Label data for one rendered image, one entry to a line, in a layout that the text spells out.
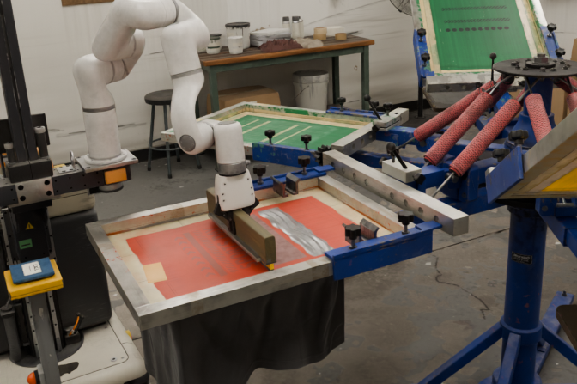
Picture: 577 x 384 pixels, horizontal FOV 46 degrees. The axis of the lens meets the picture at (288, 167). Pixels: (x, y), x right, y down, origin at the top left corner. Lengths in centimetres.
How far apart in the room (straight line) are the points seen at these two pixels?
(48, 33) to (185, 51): 374
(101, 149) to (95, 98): 16
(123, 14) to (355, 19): 471
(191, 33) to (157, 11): 11
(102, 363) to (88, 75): 116
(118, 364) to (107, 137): 97
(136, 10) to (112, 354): 142
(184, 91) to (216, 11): 405
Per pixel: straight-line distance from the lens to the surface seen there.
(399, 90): 683
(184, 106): 176
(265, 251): 169
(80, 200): 268
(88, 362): 274
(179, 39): 178
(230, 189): 181
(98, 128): 206
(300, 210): 208
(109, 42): 195
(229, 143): 177
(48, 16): 547
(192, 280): 173
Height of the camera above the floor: 176
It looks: 19 degrees down
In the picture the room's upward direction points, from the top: 3 degrees counter-clockwise
